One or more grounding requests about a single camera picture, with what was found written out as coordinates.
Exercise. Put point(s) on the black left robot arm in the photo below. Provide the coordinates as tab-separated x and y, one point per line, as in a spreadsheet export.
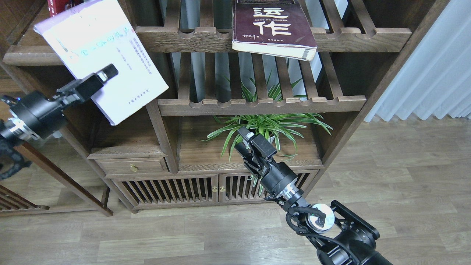
7	148

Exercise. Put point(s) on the dark wooden bookshelf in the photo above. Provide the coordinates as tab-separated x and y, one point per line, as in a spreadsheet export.
360	51

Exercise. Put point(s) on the green spider plant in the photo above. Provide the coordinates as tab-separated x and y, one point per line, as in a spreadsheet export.
266	124

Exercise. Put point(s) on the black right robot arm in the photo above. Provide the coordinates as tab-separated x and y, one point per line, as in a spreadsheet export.
340	236

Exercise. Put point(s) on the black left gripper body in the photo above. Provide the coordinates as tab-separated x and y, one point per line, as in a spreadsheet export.
35	116

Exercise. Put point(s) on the left slatted cabinet door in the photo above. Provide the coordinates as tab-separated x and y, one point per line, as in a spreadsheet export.
170	191

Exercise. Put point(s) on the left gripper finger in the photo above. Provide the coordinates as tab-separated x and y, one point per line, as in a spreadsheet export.
107	73

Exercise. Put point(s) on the right slatted cabinet door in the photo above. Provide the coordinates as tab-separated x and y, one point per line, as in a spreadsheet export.
240	188

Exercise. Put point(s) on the white plant pot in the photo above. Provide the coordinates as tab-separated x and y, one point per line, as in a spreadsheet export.
270	139

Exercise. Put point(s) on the white window curtain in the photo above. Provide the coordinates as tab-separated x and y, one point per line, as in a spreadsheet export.
436	79

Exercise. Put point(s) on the slatted cabinet door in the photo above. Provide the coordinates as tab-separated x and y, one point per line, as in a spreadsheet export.
170	191
240	188

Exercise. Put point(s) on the maroon book with white characters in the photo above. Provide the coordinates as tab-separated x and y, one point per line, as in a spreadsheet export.
272	27

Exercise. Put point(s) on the red paperback book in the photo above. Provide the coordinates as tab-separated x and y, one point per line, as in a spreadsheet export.
57	6

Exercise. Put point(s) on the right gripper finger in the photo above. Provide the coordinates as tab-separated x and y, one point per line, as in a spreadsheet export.
243	150
246	134

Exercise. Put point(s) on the white lavender paperback book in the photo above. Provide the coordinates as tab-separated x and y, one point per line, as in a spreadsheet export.
94	34

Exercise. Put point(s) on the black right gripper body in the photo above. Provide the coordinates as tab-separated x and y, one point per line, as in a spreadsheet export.
277	178

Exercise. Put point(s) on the small wooden drawer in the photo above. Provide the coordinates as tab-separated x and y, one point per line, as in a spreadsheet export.
132	165

